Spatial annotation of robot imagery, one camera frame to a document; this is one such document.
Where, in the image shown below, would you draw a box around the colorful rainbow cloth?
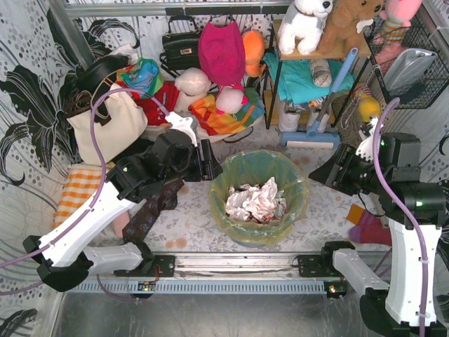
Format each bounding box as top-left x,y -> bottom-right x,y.
116,58 -> 164,100

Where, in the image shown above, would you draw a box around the orange white checkered towel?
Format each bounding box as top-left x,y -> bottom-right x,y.
53,164 -> 102,228

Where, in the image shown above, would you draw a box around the white plush bear red clothes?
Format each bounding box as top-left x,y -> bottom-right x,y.
135,67 -> 212,126

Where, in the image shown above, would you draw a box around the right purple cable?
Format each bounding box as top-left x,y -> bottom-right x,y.
372,97 -> 429,337

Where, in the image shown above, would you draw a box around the purple orange sock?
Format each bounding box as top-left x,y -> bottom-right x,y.
346,204 -> 392,246

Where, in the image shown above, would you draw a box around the grey patterned rolled cloth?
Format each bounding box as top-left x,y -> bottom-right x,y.
309,59 -> 332,87

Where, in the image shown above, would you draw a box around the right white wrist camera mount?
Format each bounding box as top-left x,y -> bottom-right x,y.
356,117 -> 378,163

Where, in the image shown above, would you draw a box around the pink plush toy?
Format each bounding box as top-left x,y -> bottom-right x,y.
375,0 -> 422,43

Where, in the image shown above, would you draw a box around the blue lint roller mop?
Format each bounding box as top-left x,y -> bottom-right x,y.
280,47 -> 358,149

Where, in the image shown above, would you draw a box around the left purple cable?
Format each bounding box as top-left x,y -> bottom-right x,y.
0,87 -> 169,271

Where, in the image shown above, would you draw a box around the teal plastic trash bin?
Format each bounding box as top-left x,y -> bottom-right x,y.
229,235 -> 285,248

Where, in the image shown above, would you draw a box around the white sneaker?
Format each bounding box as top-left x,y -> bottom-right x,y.
278,102 -> 302,132

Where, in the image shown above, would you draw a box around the yellow translucent trash bag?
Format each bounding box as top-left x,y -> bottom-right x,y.
208,150 -> 310,247

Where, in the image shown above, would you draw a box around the dark floral necktie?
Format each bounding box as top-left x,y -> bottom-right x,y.
122,179 -> 184,243

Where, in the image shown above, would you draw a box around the black metal shelf rack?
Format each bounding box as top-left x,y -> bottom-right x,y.
263,19 -> 378,130

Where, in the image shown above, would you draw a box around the black round hat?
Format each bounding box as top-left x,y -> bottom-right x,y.
76,55 -> 129,93

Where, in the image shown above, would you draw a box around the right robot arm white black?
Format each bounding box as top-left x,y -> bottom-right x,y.
309,133 -> 447,336

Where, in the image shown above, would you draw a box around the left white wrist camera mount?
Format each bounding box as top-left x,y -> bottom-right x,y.
165,112 -> 199,147

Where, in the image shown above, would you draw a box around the crumpled white red paper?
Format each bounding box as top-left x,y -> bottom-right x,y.
225,177 -> 288,224

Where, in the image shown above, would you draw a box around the orange plush toy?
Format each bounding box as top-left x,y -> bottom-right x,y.
242,30 -> 265,77

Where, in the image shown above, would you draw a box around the magenta knitted bag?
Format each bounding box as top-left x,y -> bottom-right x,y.
199,21 -> 246,86

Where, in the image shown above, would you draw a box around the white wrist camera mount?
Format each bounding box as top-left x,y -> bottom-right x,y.
356,117 -> 378,163
165,112 -> 199,147

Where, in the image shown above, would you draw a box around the black leather handbag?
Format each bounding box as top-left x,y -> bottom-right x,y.
159,15 -> 201,73

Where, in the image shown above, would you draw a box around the pink fuzzy cloth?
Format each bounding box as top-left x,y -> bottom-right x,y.
112,211 -> 130,239

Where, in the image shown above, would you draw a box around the pink round plush head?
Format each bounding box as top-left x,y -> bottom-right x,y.
215,85 -> 248,114

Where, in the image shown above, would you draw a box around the brown teddy bear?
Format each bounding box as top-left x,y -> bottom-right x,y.
317,0 -> 384,53

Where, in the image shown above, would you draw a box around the silver foil pouch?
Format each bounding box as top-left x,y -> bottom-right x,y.
383,48 -> 438,91

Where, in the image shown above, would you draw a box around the aluminium rail base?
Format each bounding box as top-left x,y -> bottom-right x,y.
73,252 -> 354,298

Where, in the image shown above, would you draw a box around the purple cable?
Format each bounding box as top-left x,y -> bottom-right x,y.
372,97 -> 429,337
0,87 -> 169,271

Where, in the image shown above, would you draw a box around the black wire basket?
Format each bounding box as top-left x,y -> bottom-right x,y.
365,17 -> 448,110

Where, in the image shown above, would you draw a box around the white plush dog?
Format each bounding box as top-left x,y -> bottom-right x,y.
278,0 -> 333,55

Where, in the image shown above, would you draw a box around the orange striped cloth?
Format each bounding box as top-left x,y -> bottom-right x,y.
188,94 -> 265,136

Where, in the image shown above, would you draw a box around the yellow plush duck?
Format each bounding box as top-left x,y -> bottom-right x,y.
353,84 -> 381,123

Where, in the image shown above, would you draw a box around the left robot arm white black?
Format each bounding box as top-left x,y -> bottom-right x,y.
23,130 -> 223,292

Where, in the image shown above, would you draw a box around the cream canvas tote bag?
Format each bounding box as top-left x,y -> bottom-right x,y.
68,91 -> 148,166

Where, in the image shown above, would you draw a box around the teal folded cloth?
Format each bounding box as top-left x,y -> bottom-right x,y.
263,53 -> 354,104

